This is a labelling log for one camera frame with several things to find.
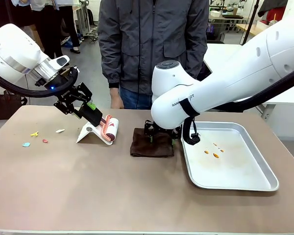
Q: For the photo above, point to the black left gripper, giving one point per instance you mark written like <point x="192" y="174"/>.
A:
<point x="71" y="94"/>

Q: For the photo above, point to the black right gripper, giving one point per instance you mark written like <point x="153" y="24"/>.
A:
<point x="165" y="131"/>

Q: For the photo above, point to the dark brown cloth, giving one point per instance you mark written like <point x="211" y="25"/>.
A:
<point x="147" y="147"/>

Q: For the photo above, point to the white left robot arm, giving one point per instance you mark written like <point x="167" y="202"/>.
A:
<point x="14" y="54"/>

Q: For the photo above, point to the person's right forearm grey sleeve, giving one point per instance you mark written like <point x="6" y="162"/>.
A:
<point x="109" y="68"/>

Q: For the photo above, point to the person's left forearm grey sleeve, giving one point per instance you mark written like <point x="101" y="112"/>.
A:
<point x="203" y="61"/>

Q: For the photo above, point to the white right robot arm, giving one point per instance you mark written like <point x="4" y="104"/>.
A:
<point x="235" y="73"/>

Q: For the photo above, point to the person's right hand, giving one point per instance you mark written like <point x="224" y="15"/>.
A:
<point x="116" y="99"/>

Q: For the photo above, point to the white folded roller stand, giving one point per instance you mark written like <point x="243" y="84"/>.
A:
<point x="88" y="133"/>

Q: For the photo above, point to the white paper scrap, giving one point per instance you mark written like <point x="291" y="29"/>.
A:
<point x="60" y="131"/>

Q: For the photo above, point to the yellow paper scrap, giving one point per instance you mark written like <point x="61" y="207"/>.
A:
<point x="34" y="133"/>

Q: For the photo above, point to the blue plastic bag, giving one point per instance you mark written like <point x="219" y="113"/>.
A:
<point x="68" y="42"/>

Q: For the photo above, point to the blue paper scrap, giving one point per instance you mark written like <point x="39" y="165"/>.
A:
<point x="26" y="144"/>

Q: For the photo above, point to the dark brown handbag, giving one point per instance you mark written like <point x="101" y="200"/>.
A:
<point x="5" y="107"/>

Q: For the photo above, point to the bystander in black clothes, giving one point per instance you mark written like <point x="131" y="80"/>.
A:
<point x="72" y="24"/>

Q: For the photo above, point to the bystander in blue shirt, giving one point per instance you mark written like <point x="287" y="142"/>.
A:
<point x="47" y="27"/>

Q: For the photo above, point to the silver metal tray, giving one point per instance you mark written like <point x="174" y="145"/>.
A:
<point x="235" y="171"/>

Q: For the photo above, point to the wooden desk with metal legs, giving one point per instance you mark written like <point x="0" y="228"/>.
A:
<point x="76" y="14"/>

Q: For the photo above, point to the person in grey jacket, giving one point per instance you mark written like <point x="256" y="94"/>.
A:
<point x="147" y="44"/>

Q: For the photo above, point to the wooden workbench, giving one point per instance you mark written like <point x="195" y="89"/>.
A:
<point x="247" y="29"/>

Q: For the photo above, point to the black stand pole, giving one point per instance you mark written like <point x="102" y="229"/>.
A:
<point x="250" y="22"/>

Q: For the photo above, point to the dark red hanging garment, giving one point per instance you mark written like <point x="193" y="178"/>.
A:
<point x="272" y="7"/>

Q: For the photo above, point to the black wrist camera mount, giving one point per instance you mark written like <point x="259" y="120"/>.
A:
<point x="60" y="79"/>

